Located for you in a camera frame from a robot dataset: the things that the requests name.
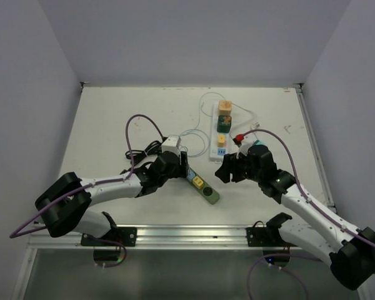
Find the light blue charging cable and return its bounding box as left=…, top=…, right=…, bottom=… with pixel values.
left=177, top=92, right=226, bottom=159

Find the yellow USB charger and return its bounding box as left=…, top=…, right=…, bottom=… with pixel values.
left=192, top=176, right=205, bottom=190

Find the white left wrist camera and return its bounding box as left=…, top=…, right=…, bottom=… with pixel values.
left=161, top=135, right=181, bottom=156

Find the white power strip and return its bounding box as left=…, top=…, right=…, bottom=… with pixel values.
left=208, top=102, right=232, bottom=163

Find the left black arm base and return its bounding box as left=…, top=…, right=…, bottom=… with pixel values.
left=81, top=226, right=138, bottom=247

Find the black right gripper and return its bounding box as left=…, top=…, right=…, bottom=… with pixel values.
left=215, top=149, right=263, bottom=184

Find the light blue USB charger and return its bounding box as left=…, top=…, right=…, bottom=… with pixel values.
left=187, top=173, right=196, bottom=182

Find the orange cube socket adapter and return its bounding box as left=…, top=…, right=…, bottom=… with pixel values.
left=218, top=100, right=233, bottom=116

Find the dark green cube adapter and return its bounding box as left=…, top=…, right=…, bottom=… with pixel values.
left=216, top=115, right=232, bottom=133

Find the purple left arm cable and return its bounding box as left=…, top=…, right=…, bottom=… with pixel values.
left=8, top=114, right=169, bottom=239

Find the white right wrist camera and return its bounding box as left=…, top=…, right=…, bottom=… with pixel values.
left=232, top=134, right=255, bottom=155

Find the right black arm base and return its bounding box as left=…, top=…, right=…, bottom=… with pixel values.
left=246, top=222, right=287, bottom=248

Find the small yellow plug on strip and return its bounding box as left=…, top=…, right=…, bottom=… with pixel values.
left=217, top=134, right=226, bottom=148

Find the green power strip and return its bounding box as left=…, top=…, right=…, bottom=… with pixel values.
left=186, top=168, right=220, bottom=205

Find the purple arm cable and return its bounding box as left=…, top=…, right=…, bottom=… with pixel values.
left=8, top=114, right=169, bottom=239
left=246, top=128, right=375, bottom=300

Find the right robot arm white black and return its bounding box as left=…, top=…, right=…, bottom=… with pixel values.
left=215, top=145, right=375, bottom=290

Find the black power cord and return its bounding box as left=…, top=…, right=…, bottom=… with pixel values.
left=121, top=139, right=166, bottom=176

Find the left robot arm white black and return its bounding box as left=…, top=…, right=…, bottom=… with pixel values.
left=35, top=151, right=189, bottom=246

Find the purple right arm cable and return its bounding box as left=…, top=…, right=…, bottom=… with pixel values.
left=246, top=128, right=375, bottom=300

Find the aluminium mounting rail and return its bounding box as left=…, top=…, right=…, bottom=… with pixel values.
left=27, top=223, right=357, bottom=251

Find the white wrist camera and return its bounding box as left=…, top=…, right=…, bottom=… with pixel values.
left=232, top=134, right=255, bottom=155
left=161, top=135, right=181, bottom=156

